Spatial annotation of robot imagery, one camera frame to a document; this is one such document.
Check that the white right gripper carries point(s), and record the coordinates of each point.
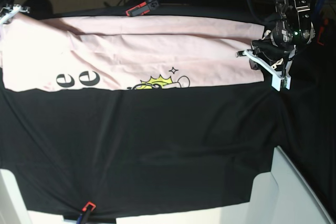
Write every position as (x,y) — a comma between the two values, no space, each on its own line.
(9,11)

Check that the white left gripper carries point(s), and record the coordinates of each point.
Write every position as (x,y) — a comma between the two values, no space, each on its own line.
(275,60)

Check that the pink T-shirt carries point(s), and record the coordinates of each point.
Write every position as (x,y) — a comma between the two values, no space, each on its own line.
(120,53)

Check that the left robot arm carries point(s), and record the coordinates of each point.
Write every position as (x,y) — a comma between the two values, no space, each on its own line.
(292,32)

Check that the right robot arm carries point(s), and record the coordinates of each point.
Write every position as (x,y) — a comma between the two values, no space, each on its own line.
(5,2)

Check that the orange clamp at right edge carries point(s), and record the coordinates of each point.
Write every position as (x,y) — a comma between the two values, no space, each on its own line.
(323,30)

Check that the orange clamp at edge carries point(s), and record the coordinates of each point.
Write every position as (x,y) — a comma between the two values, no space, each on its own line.
(86,212)
(323,30)

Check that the black table cloth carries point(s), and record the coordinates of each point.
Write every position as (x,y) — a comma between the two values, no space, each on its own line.
(156,151)

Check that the orange clamp at front edge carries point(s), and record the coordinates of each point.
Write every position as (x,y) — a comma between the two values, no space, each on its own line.
(86,212)

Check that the orange black clamp blue handle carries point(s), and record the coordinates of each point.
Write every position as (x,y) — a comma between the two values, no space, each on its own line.
(143,8)

